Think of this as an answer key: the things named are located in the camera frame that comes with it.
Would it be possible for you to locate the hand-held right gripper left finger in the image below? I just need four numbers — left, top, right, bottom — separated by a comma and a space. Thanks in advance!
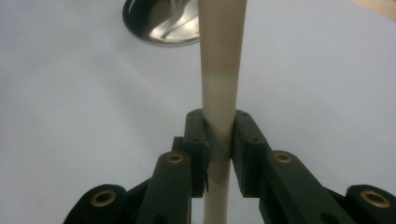
144, 108, 210, 224

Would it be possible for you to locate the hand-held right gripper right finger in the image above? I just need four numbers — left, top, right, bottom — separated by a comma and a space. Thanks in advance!
231, 109, 357, 224

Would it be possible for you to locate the beige perforated skimmer spoon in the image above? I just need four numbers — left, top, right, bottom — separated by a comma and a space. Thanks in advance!
197, 0, 248, 224

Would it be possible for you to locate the steel utensil rack stand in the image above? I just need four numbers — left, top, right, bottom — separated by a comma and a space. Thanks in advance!
121, 0, 201, 48

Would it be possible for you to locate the wooden board with white sheet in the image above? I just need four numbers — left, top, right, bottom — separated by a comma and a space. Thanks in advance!
0, 0, 396, 224

